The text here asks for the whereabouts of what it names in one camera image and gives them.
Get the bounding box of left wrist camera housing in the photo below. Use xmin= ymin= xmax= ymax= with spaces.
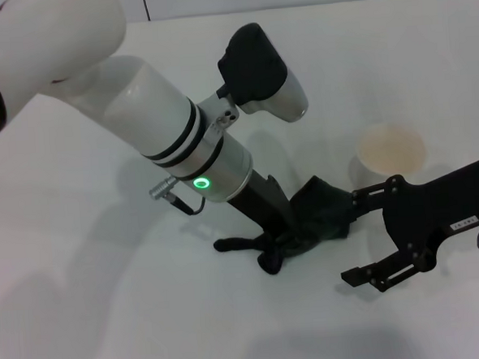
xmin=213 ymin=19 xmax=312 ymax=128

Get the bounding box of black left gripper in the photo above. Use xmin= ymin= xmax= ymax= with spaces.
xmin=226 ymin=169 xmax=296 ymax=241

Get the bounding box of dark cloth rag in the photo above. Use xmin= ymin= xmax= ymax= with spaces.
xmin=209 ymin=172 xmax=362 ymax=280

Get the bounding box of white paper cup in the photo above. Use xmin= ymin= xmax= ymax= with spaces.
xmin=353 ymin=120 xmax=428 ymax=182

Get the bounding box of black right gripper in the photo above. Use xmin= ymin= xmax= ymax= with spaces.
xmin=333 ymin=158 xmax=479 ymax=296

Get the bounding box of metal left cable connector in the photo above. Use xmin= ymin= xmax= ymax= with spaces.
xmin=148 ymin=174 xmax=207 ymax=219

